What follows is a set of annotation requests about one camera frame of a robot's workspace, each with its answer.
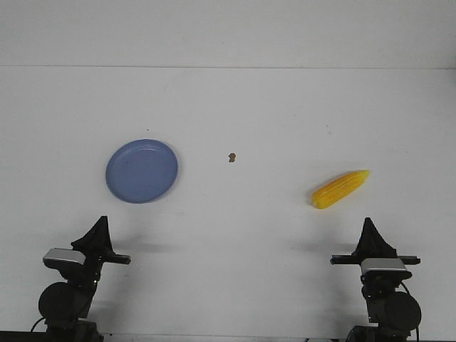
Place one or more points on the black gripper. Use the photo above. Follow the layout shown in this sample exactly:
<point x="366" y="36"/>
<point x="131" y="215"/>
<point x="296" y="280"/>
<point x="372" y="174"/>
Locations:
<point x="100" y="250"/>
<point x="372" y="249"/>

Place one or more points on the yellow corn cob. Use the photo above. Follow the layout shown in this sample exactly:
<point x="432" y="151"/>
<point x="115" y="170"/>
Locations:
<point x="334" y="191"/>

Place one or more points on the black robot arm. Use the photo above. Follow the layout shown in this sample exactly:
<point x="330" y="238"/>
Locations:
<point x="392" y="311"/>
<point x="64" y="306"/>

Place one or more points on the blue round plate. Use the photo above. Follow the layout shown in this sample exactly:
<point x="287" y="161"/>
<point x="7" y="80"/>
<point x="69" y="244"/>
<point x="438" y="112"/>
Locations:
<point x="141" y="171"/>

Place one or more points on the small brown table mark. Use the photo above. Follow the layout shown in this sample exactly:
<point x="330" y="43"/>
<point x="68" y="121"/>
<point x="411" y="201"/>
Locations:
<point x="232" y="157"/>

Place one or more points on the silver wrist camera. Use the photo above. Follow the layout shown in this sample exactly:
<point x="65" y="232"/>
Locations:
<point x="56" y="257"/>
<point x="382" y="264"/>

